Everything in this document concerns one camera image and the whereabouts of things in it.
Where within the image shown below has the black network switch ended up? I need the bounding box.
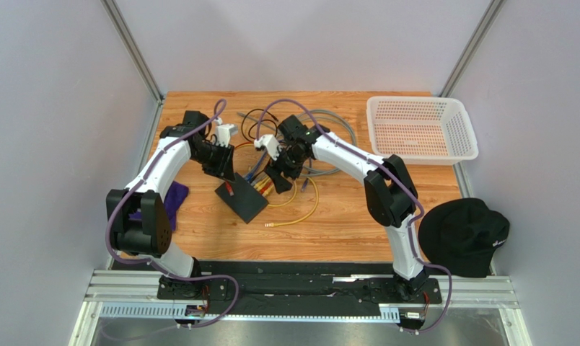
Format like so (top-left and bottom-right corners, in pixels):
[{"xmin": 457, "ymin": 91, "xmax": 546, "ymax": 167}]
[{"xmin": 214, "ymin": 172, "xmax": 268, "ymax": 224}]

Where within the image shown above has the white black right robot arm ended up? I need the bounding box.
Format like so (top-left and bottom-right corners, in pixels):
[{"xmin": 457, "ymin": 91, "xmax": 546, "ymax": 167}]
[{"xmin": 254, "ymin": 115, "xmax": 423, "ymax": 280}]

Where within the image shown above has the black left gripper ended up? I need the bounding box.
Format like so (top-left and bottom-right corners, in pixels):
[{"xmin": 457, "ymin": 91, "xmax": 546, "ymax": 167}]
[{"xmin": 191, "ymin": 141, "xmax": 236, "ymax": 183}]

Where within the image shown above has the aluminium frame rail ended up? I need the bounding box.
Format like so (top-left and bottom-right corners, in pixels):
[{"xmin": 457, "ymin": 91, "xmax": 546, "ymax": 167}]
[{"xmin": 69, "ymin": 261, "xmax": 531, "ymax": 345}]

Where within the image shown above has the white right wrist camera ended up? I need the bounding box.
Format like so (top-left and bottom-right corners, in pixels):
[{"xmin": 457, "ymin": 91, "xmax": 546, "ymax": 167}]
[{"xmin": 253, "ymin": 134, "xmax": 281, "ymax": 161}]

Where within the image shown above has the purple cloth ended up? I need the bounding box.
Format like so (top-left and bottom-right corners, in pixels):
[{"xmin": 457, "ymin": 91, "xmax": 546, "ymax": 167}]
[{"xmin": 126, "ymin": 182, "xmax": 189, "ymax": 233}]

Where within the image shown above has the white perforated plastic basket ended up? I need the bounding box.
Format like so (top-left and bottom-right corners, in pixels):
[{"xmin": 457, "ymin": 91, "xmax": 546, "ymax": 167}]
[{"xmin": 366, "ymin": 96, "xmax": 479, "ymax": 166}]

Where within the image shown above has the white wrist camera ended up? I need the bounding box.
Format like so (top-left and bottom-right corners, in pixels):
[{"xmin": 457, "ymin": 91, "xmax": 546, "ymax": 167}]
[
  {"xmin": 214, "ymin": 123, "xmax": 239, "ymax": 147},
  {"xmin": 253, "ymin": 134, "xmax": 281, "ymax": 161}
]

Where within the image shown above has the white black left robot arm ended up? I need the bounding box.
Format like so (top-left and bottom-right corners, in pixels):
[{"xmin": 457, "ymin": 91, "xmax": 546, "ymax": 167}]
[{"xmin": 105, "ymin": 111, "xmax": 238, "ymax": 280}]

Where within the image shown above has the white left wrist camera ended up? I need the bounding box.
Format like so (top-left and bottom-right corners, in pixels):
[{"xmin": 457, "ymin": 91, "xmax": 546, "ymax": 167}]
[{"xmin": 214, "ymin": 123, "xmax": 239, "ymax": 147}]

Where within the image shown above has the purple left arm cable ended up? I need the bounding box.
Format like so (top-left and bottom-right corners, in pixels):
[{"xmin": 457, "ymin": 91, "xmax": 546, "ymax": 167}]
[{"xmin": 100, "ymin": 98, "xmax": 240, "ymax": 332}]

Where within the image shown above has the black ethernet cable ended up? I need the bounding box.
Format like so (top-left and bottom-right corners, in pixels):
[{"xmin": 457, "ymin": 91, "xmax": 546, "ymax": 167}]
[{"xmin": 240, "ymin": 108, "xmax": 279, "ymax": 144}]

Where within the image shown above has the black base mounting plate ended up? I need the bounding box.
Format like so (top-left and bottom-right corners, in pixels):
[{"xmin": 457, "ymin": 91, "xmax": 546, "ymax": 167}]
[{"xmin": 154, "ymin": 261, "xmax": 446, "ymax": 317}]

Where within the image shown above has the black bucket hat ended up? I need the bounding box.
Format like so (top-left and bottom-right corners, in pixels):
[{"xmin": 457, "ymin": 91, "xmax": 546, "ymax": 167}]
[{"xmin": 418, "ymin": 198, "xmax": 510, "ymax": 278}]

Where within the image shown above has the grey ethernet cable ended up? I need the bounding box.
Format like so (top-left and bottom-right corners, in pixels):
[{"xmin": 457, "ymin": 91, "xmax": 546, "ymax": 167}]
[{"xmin": 236, "ymin": 109, "xmax": 358, "ymax": 179}]

